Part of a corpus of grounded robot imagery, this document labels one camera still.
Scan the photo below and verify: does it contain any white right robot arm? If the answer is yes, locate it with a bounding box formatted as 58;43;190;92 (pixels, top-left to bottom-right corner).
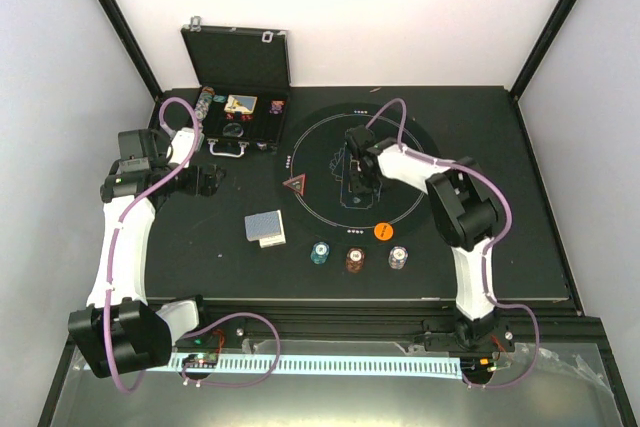
345;126;506;350

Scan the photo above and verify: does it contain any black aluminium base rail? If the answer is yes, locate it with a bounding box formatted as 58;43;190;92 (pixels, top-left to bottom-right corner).
196;299;610;351

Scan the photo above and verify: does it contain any white card box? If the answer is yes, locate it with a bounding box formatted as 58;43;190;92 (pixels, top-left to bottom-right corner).
259;233;286;248

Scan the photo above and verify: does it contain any green poker chip stack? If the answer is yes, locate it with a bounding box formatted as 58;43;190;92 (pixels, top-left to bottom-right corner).
310;242;330;265

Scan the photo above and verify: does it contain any orange poker chip stack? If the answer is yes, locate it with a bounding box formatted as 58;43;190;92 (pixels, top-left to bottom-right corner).
345;248;365;273

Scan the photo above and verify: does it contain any white slotted cable duct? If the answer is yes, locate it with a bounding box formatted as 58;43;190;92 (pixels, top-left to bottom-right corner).
160;353;462;380

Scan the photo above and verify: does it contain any round black poker mat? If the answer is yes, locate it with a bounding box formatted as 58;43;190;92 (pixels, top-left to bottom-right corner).
275;103;432;245

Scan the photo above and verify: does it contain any black poker chip case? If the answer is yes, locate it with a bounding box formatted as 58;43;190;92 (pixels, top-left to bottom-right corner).
181;16;291;158

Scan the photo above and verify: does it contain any orange dealer button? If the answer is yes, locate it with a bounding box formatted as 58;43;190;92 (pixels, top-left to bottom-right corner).
373;222;394;242

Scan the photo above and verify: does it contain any blue white poker chip stack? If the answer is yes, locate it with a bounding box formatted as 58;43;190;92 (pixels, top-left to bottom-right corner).
388;246;408;270

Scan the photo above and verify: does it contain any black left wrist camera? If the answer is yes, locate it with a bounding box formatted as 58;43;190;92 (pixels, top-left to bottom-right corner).
118;129;164;173

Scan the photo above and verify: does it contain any red triangle marker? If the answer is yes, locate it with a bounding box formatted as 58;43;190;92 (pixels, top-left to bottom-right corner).
282;174;306;196

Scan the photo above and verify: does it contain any blue playing card deck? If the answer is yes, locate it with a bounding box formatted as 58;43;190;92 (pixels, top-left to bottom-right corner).
244;210;283;242

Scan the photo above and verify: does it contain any purple chip in case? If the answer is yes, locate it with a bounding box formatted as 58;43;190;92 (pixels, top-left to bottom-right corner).
270;101;285;115

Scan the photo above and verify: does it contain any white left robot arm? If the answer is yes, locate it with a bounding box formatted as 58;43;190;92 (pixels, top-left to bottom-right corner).
68;127;225;378

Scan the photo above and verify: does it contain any card pack in case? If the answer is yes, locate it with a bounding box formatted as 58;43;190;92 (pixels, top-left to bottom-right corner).
224;94;258;115

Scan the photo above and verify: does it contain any chip row in case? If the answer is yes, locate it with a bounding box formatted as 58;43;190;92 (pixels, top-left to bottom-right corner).
194;86;215;126

